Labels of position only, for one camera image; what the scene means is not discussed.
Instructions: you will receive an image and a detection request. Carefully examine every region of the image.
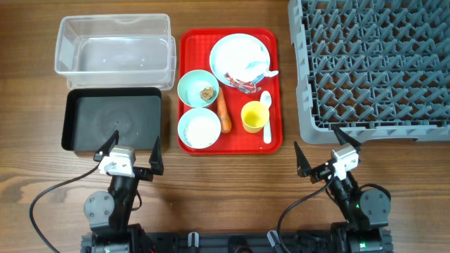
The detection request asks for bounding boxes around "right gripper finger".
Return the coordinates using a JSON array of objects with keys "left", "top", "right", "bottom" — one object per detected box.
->
[
  {"left": 294, "top": 141, "right": 312, "bottom": 177},
  {"left": 331, "top": 125, "right": 361, "bottom": 148}
]

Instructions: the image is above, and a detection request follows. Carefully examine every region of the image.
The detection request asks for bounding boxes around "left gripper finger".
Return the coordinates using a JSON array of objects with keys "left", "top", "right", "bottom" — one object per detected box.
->
[
  {"left": 94, "top": 130, "right": 120, "bottom": 162},
  {"left": 148, "top": 136, "right": 164, "bottom": 176}
]

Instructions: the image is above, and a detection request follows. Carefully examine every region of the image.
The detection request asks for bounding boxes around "white rice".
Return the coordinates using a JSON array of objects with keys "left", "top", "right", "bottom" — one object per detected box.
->
[{"left": 184, "top": 117, "right": 219, "bottom": 149}]

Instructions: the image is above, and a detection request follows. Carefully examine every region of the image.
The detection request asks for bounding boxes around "light blue bowl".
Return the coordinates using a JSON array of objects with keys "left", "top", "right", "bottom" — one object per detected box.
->
[{"left": 177, "top": 108, "right": 221, "bottom": 149}]

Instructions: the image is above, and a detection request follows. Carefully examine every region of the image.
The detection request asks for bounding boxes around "yellow cup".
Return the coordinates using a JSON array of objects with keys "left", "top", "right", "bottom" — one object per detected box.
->
[{"left": 240, "top": 100, "right": 269, "bottom": 134}]

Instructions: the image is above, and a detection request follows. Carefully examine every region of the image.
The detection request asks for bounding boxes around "green bowl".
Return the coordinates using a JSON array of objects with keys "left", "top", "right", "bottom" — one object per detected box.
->
[{"left": 177, "top": 70, "right": 219, "bottom": 108}]

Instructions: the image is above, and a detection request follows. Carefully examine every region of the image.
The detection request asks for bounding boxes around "brown food scrap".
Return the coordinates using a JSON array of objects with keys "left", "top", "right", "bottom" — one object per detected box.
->
[{"left": 200, "top": 86, "right": 215, "bottom": 101}]

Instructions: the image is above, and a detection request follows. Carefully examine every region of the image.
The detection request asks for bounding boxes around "red snack wrapper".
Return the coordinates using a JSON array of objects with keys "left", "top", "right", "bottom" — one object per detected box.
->
[{"left": 224, "top": 73, "right": 261, "bottom": 94}]

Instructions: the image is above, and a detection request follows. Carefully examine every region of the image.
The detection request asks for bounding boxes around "white napkin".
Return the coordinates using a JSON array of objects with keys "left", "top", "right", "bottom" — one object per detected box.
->
[{"left": 214, "top": 37, "right": 279, "bottom": 84}]

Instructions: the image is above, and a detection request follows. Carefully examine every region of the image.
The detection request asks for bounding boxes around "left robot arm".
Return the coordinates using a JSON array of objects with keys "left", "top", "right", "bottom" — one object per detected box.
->
[{"left": 80, "top": 131, "right": 164, "bottom": 253}]

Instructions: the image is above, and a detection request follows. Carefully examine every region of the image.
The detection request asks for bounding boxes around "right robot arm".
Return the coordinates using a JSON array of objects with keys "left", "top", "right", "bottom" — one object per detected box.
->
[{"left": 294, "top": 126, "right": 394, "bottom": 253}]

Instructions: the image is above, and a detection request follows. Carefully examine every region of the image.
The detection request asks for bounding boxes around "black waste tray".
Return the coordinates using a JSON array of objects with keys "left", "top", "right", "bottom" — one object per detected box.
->
[{"left": 61, "top": 87, "right": 162, "bottom": 152}]

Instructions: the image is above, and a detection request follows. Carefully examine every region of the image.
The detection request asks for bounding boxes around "grey dishwasher rack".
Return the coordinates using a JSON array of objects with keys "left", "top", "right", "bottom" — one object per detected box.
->
[{"left": 288, "top": 0, "right": 449, "bottom": 144}]

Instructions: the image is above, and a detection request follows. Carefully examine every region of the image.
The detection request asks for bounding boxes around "orange carrot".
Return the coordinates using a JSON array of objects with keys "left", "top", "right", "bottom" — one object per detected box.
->
[{"left": 217, "top": 87, "right": 232, "bottom": 133}]

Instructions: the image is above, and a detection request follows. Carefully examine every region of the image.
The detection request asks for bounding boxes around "white plastic spoon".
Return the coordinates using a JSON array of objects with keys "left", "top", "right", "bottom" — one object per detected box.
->
[{"left": 259, "top": 90, "right": 273, "bottom": 145}]

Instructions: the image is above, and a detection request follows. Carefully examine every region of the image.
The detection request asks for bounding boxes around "clear plastic bin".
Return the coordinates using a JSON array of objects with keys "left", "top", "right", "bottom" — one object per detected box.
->
[{"left": 54, "top": 13, "right": 176, "bottom": 91}]

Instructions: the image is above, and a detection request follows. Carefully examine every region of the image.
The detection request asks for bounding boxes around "red serving tray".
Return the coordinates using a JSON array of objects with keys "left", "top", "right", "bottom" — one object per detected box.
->
[{"left": 178, "top": 27, "right": 283, "bottom": 155}]

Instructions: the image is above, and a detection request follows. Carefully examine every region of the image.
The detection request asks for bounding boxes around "light blue plate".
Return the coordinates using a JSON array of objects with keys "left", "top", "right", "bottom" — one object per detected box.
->
[{"left": 209, "top": 33, "right": 271, "bottom": 88}]

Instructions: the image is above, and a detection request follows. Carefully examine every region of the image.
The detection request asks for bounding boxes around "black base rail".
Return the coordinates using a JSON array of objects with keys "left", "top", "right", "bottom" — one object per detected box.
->
[{"left": 80, "top": 231, "right": 394, "bottom": 253}]

